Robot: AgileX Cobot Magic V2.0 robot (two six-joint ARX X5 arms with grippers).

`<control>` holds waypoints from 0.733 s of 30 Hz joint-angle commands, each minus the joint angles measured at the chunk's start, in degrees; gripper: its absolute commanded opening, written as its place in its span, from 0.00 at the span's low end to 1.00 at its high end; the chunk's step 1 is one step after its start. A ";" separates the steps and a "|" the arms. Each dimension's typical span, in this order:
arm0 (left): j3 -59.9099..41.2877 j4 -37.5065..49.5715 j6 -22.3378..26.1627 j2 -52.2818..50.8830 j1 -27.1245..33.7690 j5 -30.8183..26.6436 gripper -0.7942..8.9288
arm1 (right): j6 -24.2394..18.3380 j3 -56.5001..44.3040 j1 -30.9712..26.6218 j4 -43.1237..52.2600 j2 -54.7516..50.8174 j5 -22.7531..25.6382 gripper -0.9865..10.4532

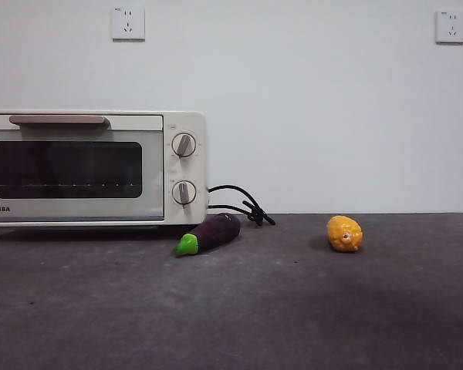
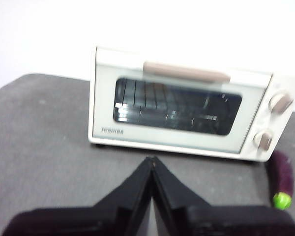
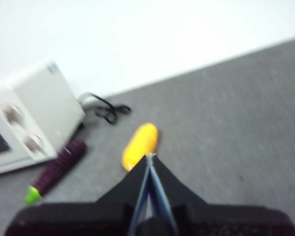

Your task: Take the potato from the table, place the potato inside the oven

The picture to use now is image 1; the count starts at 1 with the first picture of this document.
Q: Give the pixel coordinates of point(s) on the beige round oven knob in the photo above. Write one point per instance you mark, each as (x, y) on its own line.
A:
(184, 192)
(184, 145)

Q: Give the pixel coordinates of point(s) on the cream white toaster oven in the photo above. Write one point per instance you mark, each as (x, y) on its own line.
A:
(185, 169)

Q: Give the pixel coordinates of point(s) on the purple toy eggplant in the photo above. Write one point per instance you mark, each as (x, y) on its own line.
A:
(216, 233)

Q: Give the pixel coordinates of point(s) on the white wall socket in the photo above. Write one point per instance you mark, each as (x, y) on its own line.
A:
(451, 27)
(128, 24)

